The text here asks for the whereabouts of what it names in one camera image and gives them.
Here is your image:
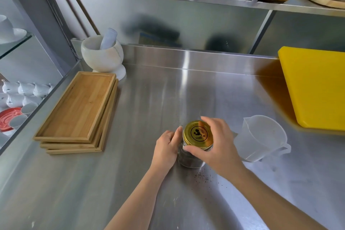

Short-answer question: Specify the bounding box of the person's left hand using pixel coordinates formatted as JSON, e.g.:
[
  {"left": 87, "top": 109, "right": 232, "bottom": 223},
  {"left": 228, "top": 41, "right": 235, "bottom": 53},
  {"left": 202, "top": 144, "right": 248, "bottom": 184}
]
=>
[{"left": 149, "top": 126, "right": 184, "bottom": 176}]

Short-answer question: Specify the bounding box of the white marble pestle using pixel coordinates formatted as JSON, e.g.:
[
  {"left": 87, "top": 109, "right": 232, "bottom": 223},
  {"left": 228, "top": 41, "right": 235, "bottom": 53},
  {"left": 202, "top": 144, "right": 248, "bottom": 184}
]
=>
[{"left": 100, "top": 28, "right": 118, "bottom": 50}]

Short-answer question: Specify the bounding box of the gold metal jar lid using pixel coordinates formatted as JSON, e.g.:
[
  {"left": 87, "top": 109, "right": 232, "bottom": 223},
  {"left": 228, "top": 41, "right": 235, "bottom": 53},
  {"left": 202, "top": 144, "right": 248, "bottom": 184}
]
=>
[{"left": 182, "top": 120, "right": 214, "bottom": 151}]

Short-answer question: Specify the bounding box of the white porcelain saucer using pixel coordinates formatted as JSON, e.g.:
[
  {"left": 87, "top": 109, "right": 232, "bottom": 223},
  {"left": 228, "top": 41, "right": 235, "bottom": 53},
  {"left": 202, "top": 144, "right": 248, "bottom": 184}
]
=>
[{"left": 0, "top": 28, "right": 27, "bottom": 45}]

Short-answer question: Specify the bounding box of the white marble mortar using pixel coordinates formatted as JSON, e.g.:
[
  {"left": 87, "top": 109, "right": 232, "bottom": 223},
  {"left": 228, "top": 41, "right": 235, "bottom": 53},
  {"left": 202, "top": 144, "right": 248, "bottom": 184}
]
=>
[{"left": 80, "top": 35, "right": 127, "bottom": 81}]

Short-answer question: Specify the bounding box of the person's left forearm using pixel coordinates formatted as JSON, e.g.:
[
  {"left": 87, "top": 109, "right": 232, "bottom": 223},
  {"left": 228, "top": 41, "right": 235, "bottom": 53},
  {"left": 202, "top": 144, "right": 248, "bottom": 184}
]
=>
[{"left": 104, "top": 167, "right": 173, "bottom": 230}]

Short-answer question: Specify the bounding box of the bamboo tray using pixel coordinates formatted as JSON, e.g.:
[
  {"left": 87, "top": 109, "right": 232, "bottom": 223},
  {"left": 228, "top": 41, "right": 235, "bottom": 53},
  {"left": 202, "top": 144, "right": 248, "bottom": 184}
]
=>
[
  {"left": 46, "top": 81, "right": 119, "bottom": 155},
  {"left": 33, "top": 71, "right": 116, "bottom": 143},
  {"left": 40, "top": 79, "right": 119, "bottom": 149}
]

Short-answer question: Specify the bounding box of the person's right forearm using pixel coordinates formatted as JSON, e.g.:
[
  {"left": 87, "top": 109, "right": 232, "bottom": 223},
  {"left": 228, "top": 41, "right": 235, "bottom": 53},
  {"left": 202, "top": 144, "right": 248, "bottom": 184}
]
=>
[{"left": 231, "top": 167, "right": 328, "bottom": 230}]

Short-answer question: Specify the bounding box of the group of white porcelain tableware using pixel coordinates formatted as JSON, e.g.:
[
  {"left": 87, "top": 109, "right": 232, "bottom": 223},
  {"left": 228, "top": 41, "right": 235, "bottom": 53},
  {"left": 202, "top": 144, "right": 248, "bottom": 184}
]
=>
[{"left": 0, "top": 79, "right": 54, "bottom": 136}]

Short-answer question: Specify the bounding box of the red saucer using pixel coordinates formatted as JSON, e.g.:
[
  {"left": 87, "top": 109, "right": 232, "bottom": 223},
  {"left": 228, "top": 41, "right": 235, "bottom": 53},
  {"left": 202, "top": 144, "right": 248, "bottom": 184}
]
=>
[{"left": 0, "top": 107, "right": 23, "bottom": 133}]

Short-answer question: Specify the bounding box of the person's right hand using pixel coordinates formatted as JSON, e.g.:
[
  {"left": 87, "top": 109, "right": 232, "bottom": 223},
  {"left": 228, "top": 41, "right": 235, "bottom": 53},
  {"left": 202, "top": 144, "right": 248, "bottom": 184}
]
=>
[{"left": 183, "top": 116, "right": 247, "bottom": 182}]

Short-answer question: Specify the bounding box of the translucent plastic measuring cup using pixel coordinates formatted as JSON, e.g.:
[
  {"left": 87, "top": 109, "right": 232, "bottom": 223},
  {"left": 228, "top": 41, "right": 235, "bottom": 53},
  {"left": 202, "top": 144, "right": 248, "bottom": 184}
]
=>
[{"left": 233, "top": 115, "right": 292, "bottom": 163}]

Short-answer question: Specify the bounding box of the clear glass jar with handle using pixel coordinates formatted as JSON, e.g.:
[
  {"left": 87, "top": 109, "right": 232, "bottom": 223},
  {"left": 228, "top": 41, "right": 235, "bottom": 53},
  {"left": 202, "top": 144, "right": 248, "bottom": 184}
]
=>
[{"left": 177, "top": 141, "right": 210, "bottom": 169}]

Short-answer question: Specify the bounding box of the yellow plastic cutting board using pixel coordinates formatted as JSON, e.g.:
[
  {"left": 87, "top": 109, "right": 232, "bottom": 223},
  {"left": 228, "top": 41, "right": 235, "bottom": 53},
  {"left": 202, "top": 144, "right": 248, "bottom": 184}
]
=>
[{"left": 277, "top": 46, "right": 345, "bottom": 132}]

